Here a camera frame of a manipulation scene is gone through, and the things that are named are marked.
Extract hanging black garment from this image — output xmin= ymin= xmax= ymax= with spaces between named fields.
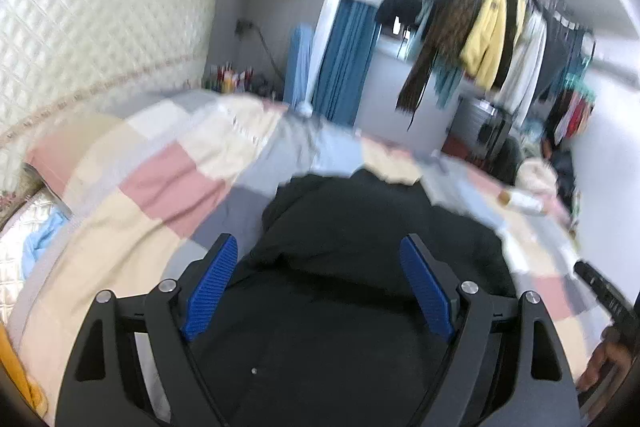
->
xmin=500 ymin=0 xmax=524 ymax=78

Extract teal hanging garment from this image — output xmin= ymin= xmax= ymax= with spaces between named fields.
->
xmin=432 ymin=57 xmax=464 ymax=110

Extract black power cable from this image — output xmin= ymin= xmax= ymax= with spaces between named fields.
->
xmin=251 ymin=29 xmax=287 ymax=84

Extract black puffer jacket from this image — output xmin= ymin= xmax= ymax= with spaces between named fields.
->
xmin=192 ymin=169 xmax=518 ymax=427

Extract cream quilted bed pad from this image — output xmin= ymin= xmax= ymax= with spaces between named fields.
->
xmin=0 ymin=192 xmax=62 ymax=324

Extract white tube bottle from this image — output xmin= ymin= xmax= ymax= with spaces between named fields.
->
xmin=497 ymin=188 xmax=546 ymax=214

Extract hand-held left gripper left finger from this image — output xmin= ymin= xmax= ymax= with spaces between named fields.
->
xmin=54 ymin=233 xmax=238 ymax=427

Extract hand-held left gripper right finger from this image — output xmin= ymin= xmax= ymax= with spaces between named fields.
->
xmin=399 ymin=234 xmax=583 ymax=427

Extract yellow cartoon cushion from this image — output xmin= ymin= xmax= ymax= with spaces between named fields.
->
xmin=0 ymin=322 xmax=49 ymax=414

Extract cluster of cosmetics bottles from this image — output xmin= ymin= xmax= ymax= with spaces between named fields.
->
xmin=202 ymin=62 xmax=277 ymax=98

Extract brown houndstooth coat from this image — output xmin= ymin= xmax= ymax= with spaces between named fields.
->
xmin=397 ymin=0 xmax=477 ymax=114

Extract pastel patchwork bed cover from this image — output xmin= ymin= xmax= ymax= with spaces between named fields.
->
xmin=15 ymin=89 xmax=616 ymax=408

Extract cream quilted headboard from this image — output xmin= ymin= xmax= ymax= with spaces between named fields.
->
xmin=0 ymin=0 xmax=219 ymax=194

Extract green clip hanger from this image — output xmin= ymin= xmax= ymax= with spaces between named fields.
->
xmin=565 ymin=72 xmax=599 ymax=103

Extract blue covered standing fan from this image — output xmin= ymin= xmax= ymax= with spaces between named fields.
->
xmin=285 ymin=24 xmax=317 ymax=116

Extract blue curtain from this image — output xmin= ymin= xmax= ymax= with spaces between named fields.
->
xmin=312 ymin=0 xmax=379 ymax=128

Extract yellow fleece jacket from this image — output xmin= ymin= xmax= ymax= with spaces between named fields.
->
xmin=460 ymin=0 xmax=509 ymax=90

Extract white hoodie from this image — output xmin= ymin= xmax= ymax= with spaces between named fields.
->
xmin=502 ymin=7 xmax=549 ymax=128

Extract grey ribbed suitcase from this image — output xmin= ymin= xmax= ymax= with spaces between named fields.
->
xmin=452 ymin=97 xmax=514 ymax=168

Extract dark grey hanging garment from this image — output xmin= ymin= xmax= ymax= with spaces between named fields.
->
xmin=537 ymin=17 xmax=577 ymax=103

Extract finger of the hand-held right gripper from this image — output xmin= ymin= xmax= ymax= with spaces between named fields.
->
xmin=573 ymin=260 xmax=635 ymax=325

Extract white air conditioner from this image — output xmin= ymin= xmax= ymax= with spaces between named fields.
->
xmin=592 ymin=54 xmax=640 ymax=84

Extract light blue cloth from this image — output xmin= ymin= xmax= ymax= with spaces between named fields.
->
xmin=22 ymin=212 xmax=69 ymax=281

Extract person's right hand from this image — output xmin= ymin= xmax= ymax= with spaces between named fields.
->
xmin=575 ymin=326 xmax=637 ymax=394

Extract hanging black jacket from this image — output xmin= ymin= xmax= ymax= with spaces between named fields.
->
xmin=375 ymin=0 xmax=432 ymax=36

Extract small hanging laundry items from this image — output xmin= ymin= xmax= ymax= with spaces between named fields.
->
xmin=545 ymin=89 xmax=596 ymax=140

